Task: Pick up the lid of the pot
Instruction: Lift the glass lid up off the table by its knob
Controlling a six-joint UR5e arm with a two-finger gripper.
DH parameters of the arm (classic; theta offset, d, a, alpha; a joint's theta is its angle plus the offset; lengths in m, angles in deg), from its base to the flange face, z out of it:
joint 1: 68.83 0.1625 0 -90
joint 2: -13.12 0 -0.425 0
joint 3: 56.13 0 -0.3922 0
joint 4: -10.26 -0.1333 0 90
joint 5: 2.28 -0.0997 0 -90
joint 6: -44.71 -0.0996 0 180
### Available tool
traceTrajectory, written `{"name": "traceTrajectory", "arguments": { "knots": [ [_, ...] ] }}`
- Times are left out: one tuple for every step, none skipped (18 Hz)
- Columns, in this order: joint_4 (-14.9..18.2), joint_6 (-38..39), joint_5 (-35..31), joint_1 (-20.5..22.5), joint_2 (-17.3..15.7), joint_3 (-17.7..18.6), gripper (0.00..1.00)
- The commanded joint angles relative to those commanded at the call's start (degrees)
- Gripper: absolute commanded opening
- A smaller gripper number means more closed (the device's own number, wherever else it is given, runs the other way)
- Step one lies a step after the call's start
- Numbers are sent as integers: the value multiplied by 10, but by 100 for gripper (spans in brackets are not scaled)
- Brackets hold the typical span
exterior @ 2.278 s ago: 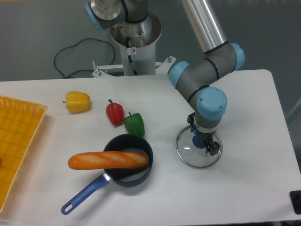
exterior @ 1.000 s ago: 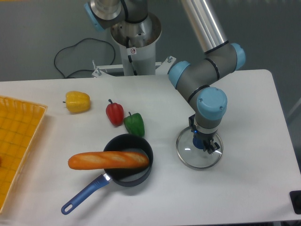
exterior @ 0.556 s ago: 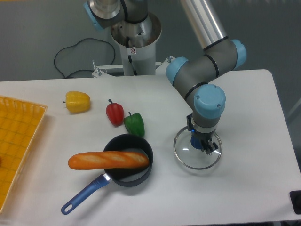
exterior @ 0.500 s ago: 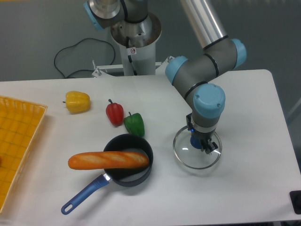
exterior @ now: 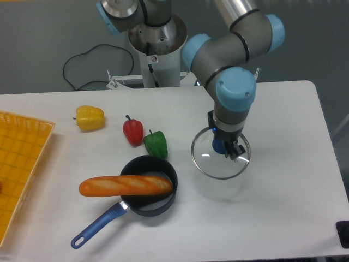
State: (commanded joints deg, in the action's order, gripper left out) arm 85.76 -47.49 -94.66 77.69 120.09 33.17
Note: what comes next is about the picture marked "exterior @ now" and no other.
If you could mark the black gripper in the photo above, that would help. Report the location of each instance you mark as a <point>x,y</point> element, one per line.
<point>225,135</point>

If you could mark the glass pot lid blue knob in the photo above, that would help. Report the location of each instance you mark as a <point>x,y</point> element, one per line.
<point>212,162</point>

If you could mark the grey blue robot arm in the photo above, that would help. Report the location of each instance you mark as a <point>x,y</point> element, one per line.
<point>217,64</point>

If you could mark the green toy bell pepper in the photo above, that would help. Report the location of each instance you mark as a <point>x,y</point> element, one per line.
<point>156,144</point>

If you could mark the red toy bell pepper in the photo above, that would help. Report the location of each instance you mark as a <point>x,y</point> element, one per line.
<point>133,131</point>

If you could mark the toy baguette bread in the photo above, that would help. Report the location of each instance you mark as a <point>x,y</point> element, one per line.
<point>126,185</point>

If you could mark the black device at table edge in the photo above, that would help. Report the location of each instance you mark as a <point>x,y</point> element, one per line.
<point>342,229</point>

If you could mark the yellow toy bell pepper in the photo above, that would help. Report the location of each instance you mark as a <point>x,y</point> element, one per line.
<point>89,118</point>

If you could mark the yellow plastic basket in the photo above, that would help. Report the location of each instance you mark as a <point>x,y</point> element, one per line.
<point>23,142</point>

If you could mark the white table bracket right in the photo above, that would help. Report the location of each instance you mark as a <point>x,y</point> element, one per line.
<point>256,74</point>

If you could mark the dark saucepan blue handle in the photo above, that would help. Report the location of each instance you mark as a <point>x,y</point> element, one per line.
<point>143,205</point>

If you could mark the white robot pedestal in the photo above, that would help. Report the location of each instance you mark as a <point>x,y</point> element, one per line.
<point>158,43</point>

